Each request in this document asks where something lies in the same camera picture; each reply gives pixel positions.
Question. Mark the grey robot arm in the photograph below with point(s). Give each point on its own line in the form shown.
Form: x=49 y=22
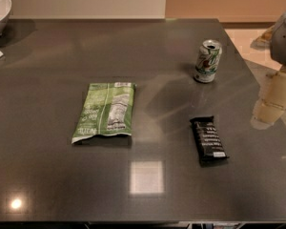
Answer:
x=278 y=43

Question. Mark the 7up soda can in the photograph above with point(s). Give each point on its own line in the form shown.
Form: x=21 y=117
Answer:
x=207 y=62

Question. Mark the green jalapeno chip bag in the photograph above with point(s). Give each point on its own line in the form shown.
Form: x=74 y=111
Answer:
x=107 y=111

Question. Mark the black rxbar chocolate bar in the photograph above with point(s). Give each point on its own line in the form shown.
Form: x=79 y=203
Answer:
x=207 y=141

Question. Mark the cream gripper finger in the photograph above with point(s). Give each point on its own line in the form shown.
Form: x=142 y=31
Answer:
x=265 y=116
x=273 y=89

